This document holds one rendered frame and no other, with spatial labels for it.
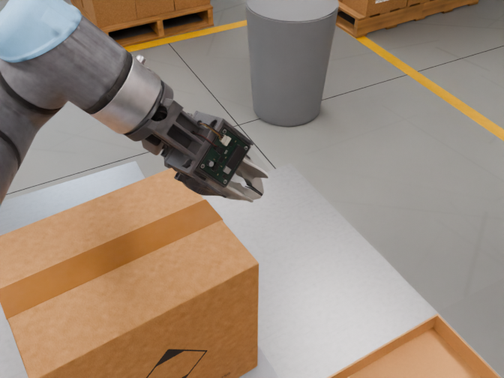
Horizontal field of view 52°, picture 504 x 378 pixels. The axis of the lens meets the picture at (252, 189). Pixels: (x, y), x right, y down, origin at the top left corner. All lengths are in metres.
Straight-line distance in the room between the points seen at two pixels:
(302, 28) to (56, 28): 2.08
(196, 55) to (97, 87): 3.04
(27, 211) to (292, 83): 1.72
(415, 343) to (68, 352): 0.60
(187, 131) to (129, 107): 0.06
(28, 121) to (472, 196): 2.28
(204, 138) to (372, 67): 2.97
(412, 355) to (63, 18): 0.76
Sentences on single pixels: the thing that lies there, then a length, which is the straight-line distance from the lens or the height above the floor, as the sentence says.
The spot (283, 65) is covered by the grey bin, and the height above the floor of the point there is 0.38.
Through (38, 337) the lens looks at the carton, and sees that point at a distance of 0.67.
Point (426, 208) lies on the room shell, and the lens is 2.48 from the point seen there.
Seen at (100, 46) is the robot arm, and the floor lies 1.42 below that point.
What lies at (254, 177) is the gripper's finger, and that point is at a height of 1.21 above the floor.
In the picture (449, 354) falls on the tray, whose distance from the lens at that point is 1.00.
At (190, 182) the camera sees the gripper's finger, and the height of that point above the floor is 1.24.
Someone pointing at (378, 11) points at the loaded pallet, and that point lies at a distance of 3.84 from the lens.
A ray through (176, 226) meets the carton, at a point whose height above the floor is 1.12.
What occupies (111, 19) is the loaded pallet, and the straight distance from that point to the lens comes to 3.69.
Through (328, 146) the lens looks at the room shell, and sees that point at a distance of 2.72.
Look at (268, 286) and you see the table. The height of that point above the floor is 0.83.
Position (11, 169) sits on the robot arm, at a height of 1.35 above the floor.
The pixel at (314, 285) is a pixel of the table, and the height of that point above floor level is 0.83.
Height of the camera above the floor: 1.65
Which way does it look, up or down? 42 degrees down
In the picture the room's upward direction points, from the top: straight up
